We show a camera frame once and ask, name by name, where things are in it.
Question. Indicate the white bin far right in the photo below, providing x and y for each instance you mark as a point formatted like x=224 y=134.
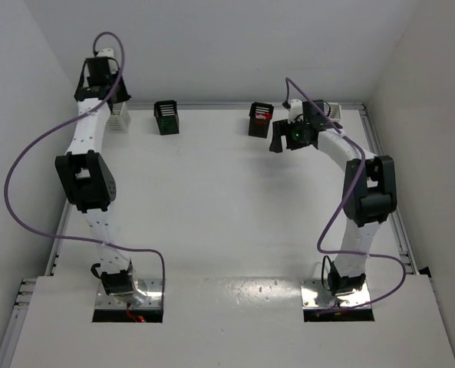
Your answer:
x=333 y=111

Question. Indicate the black bin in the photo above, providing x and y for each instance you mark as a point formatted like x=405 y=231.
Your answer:
x=167 y=118
x=259 y=128

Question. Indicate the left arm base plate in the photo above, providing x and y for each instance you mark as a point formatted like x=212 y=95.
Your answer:
x=146 y=295

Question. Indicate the black bin right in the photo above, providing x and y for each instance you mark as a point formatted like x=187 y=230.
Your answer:
x=259 y=128

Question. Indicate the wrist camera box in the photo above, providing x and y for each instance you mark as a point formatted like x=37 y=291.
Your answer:
x=106 y=53
x=295 y=110

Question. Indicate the white bin far left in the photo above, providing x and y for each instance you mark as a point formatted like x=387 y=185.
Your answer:
x=119 y=119

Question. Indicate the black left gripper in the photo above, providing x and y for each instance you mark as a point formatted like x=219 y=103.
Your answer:
x=99 y=92

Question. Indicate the white bin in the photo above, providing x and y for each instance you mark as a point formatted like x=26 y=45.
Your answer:
x=119 y=119
x=333 y=111

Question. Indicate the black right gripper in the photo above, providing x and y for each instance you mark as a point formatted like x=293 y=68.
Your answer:
x=283 y=130

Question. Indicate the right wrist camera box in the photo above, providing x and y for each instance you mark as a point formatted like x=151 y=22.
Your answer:
x=295 y=110

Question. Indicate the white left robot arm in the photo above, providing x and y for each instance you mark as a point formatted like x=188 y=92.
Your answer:
x=86 y=179

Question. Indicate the black bin left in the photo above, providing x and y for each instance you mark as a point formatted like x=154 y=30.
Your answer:
x=167 y=118

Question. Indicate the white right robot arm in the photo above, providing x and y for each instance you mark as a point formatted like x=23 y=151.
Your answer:
x=369 y=189

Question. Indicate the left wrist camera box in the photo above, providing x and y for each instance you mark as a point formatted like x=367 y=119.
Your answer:
x=106 y=53

